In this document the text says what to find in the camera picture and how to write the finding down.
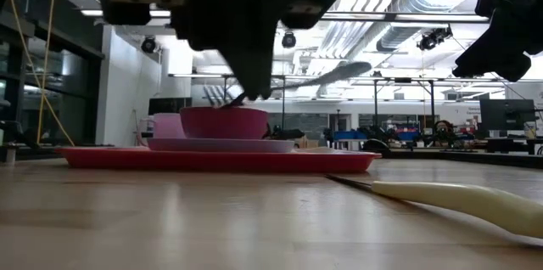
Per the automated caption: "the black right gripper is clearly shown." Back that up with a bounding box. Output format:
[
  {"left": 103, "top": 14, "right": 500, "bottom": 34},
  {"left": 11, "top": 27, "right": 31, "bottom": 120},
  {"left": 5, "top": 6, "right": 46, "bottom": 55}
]
[{"left": 452, "top": 0, "right": 543, "bottom": 83}]

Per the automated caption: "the pink plastic bowl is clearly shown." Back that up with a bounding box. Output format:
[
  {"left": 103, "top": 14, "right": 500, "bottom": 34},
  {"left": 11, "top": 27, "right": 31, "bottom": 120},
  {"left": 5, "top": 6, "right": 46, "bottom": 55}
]
[{"left": 179, "top": 105, "right": 270, "bottom": 141}]

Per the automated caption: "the lavender round plate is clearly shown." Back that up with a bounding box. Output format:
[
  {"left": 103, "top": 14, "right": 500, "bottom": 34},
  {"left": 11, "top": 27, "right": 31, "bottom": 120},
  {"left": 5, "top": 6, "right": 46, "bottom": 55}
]
[{"left": 146, "top": 137, "right": 296, "bottom": 155}]

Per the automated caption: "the lilac plastic mug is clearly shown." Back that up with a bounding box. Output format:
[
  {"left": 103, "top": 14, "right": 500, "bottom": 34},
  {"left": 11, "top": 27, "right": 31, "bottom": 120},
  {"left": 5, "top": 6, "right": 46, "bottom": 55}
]
[{"left": 136, "top": 112, "right": 187, "bottom": 149}]

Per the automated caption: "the beige napkin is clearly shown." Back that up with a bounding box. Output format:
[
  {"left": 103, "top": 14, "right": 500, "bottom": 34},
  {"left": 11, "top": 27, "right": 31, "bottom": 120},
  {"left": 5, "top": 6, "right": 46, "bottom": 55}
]
[{"left": 294, "top": 145, "right": 340, "bottom": 155}]

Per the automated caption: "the knife with cream handle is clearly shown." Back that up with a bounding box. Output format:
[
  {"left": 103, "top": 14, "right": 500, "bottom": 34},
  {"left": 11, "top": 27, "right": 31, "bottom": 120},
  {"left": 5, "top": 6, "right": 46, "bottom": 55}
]
[{"left": 325, "top": 173, "right": 543, "bottom": 240}]

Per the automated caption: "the red plastic tray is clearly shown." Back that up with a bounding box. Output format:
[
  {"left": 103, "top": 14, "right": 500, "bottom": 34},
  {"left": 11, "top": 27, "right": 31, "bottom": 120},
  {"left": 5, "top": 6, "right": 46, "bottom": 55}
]
[{"left": 54, "top": 145, "right": 383, "bottom": 175}]

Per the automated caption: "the black desktop monitor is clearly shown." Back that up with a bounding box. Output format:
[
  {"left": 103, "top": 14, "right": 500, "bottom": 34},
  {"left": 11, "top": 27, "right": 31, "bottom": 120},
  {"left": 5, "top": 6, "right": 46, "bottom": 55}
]
[{"left": 479, "top": 98, "right": 537, "bottom": 132}]

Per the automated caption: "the person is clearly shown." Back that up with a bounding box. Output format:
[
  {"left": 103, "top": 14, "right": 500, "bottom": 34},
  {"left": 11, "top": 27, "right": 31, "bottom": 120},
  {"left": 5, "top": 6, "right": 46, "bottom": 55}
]
[{"left": 432, "top": 119, "right": 458, "bottom": 149}]

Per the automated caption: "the blue storage bin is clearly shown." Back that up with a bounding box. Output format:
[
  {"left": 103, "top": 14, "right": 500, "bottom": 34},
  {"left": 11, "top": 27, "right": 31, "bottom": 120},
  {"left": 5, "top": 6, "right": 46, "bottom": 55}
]
[
  {"left": 395, "top": 130, "right": 420, "bottom": 142},
  {"left": 333, "top": 130, "right": 362, "bottom": 142}
]

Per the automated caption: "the black office chair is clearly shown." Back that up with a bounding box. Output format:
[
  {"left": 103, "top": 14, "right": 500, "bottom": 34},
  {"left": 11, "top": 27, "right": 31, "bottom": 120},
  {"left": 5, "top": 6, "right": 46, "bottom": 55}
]
[{"left": 0, "top": 120, "right": 42, "bottom": 150}]

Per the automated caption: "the black ceiling-mounted camera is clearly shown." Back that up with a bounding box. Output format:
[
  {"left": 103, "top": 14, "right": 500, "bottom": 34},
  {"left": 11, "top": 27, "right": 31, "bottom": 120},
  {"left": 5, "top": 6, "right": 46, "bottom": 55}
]
[
  {"left": 281, "top": 31, "right": 298, "bottom": 49},
  {"left": 140, "top": 35, "right": 158, "bottom": 54},
  {"left": 416, "top": 25, "right": 454, "bottom": 53}
]

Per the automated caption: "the black wall screen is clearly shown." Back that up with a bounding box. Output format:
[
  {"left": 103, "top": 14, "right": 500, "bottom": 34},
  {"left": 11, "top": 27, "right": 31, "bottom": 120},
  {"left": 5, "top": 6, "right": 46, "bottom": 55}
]
[{"left": 148, "top": 96, "right": 193, "bottom": 116}]

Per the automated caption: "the black ceiling light rail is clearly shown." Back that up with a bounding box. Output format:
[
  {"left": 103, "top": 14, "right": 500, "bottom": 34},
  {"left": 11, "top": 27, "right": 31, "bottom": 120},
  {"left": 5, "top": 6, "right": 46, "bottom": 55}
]
[{"left": 80, "top": 8, "right": 490, "bottom": 24}]

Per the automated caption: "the black background rig frame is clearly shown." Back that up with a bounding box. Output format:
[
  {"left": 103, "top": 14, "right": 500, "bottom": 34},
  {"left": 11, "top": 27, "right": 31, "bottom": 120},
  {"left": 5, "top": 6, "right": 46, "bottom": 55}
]
[{"left": 168, "top": 72, "right": 438, "bottom": 132}]

